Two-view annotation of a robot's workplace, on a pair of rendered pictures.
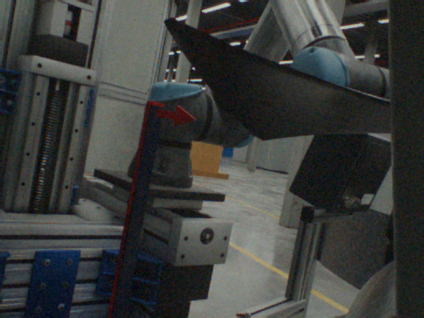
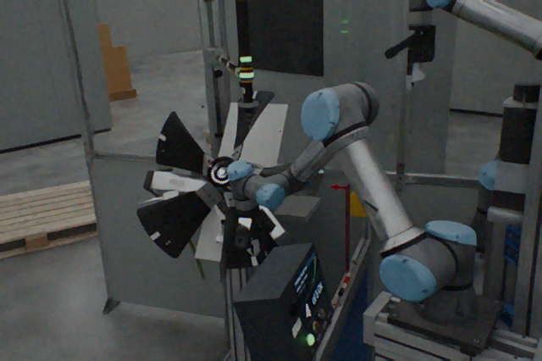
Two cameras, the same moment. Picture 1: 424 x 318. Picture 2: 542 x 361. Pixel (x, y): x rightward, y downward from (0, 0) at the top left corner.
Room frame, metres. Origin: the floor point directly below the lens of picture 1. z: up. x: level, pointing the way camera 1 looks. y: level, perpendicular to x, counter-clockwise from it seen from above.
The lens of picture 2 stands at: (2.19, -0.62, 1.85)
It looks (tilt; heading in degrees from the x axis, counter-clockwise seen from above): 20 degrees down; 165
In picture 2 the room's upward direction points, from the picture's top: 3 degrees counter-clockwise
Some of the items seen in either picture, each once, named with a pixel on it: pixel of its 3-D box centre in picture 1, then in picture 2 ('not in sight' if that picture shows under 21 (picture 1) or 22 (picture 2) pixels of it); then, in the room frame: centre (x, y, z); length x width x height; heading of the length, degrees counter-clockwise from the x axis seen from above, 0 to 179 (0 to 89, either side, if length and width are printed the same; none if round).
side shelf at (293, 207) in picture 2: not in sight; (277, 206); (-0.16, 0.02, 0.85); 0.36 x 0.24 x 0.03; 54
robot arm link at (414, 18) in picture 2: not in sight; (420, 18); (0.46, 0.37, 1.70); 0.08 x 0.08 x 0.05
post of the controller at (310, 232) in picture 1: (302, 252); not in sight; (0.99, -0.22, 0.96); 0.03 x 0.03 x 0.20; 54
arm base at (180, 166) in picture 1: (163, 159); (446, 291); (1.10, 0.11, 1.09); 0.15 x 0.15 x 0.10
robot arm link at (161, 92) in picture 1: (175, 110); (447, 250); (1.10, 0.10, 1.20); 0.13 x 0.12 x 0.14; 118
